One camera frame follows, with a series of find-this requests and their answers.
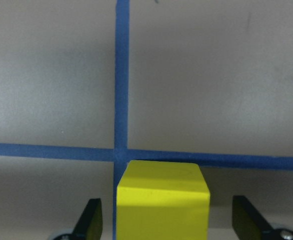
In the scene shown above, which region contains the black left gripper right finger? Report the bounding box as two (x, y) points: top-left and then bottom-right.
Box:
(231, 195), (274, 240)

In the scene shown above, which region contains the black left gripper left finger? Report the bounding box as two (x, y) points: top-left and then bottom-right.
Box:
(70, 198), (103, 240)

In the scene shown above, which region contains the yellow block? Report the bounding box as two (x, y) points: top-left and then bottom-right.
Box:
(116, 160), (211, 240)

